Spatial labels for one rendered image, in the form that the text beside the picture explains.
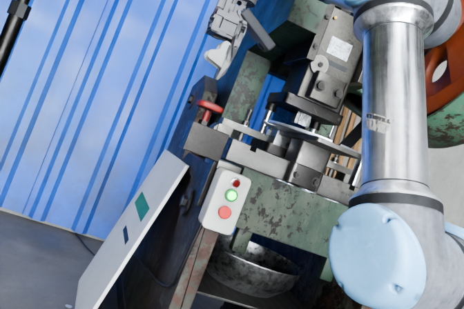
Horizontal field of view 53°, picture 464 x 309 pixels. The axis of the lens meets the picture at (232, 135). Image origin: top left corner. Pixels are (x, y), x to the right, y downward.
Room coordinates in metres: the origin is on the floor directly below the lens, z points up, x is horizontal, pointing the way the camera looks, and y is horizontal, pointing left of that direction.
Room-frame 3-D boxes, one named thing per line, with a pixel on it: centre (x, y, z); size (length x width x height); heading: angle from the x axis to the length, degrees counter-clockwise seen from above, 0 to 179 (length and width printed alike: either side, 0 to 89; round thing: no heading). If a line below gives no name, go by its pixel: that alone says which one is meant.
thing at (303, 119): (1.44, -0.18, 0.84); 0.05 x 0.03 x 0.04; 106
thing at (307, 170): (1.28, -0.23, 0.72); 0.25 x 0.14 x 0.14; 16
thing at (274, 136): (1.44, -0.18, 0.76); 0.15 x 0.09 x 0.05; 106
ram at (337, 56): (1.41, -0.19, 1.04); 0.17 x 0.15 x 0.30; 16
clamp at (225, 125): (1.40, -0.02, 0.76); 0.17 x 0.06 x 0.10; 106
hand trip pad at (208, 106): (1.13, 0.08, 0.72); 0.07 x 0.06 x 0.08; 16
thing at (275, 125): (1.32, -0.21, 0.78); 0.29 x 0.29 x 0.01
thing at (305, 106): (1.45, -0.18, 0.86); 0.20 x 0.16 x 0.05; 106
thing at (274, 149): (1.45, -0.18, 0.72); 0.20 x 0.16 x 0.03; 106
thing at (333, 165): (1.49, -0.34, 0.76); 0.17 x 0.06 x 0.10; 106
